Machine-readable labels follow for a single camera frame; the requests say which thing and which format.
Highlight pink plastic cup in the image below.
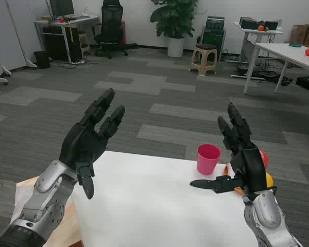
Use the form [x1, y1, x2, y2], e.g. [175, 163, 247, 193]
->
[197, 144, 222, 175]

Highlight white desk with black equipment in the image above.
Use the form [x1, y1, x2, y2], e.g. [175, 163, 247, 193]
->
[230, 21, 284, 80]

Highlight yellow lemon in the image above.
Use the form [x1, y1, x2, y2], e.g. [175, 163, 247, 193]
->
[265, 172, 274, 190]

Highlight beige plastic stool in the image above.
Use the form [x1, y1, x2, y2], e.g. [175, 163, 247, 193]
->
[190, 43, 218, 77]

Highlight tan and red tissue box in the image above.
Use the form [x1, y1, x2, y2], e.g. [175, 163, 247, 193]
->
[10, 175, 84, 247]

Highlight black equipment boxes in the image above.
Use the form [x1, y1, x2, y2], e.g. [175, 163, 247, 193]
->
[239, 17, 279, 30]

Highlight black cabinet under desk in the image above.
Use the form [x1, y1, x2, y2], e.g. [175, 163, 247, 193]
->
[42, 27, 82, 61]

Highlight orange plate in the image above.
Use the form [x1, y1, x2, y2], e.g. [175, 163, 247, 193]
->
[223, 164, 245, 198]

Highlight black box on floor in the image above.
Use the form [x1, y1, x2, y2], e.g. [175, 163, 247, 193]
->
[295, 74, 309, 91]

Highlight green and black crate stack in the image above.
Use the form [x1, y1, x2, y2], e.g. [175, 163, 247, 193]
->
[202, 15, 226, 62]

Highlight white plant pot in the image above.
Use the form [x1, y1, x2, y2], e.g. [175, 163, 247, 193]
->
[167, 37, 185, 58]

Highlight white tissue sheet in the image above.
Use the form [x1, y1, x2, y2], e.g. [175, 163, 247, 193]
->
[11, 180, 41, 222]

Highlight black bag on floor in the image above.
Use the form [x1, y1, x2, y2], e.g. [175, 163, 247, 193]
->
[260, 70, 293, 85]

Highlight black computer monitor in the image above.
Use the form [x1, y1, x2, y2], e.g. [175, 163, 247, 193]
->
[49, 0, 75, 20]

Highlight white room divider panel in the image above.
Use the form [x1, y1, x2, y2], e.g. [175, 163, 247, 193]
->
[0, 0, 42, 97]

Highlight red apple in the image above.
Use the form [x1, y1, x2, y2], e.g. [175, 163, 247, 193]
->
[259, 150, 270, 169]

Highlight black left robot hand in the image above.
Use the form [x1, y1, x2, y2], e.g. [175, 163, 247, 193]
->
[58, 87, 126, 200]

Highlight green potted plant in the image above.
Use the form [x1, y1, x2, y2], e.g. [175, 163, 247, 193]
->
[149, 0, 199, 39]

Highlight large white table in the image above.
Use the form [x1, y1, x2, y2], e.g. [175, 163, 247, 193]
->
[243, 43, 309, 95]

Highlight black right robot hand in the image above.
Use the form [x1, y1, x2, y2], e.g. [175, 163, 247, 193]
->
[190, 102, 270, 201]

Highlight small wooden stool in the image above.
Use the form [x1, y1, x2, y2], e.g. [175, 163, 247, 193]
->
[78, 32, 91, 56]

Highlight black office chair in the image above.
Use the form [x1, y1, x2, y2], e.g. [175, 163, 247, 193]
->
[94, 0, 139, 59]

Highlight white desk with monitor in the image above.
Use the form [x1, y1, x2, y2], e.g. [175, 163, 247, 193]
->
[33, 15, 100, 64]

